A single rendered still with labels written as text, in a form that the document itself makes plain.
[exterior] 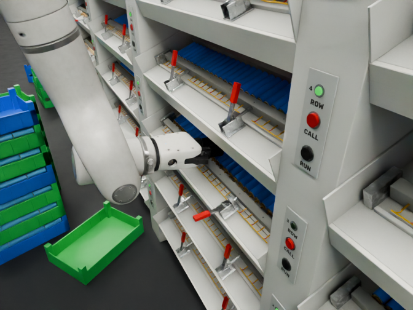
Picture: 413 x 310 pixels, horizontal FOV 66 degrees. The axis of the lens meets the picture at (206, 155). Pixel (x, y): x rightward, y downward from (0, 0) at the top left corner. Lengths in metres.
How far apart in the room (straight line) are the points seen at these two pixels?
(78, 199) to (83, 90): 1.09
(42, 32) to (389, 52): 0.43
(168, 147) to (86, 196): 0.98
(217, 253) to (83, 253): 0.64
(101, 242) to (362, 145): 1.14
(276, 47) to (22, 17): 0.34
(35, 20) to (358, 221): 0.49
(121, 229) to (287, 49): 1.12
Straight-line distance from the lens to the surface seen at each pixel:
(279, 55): 0.43
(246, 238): 0.64
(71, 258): 1.34
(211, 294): 1.02
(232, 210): 0.68
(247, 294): 0.79
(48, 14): 0.52
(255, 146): 0.53
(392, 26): 0.33
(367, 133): 0.38
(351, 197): 0.41
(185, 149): 0.69
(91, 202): 1.58
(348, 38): 0.34
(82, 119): 0.57
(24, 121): 1.20
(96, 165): 0.56
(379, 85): 0.33
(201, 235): 0.91
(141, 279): 1.21
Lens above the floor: 0.94
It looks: 31 degrees down
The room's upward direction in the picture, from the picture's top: straight up
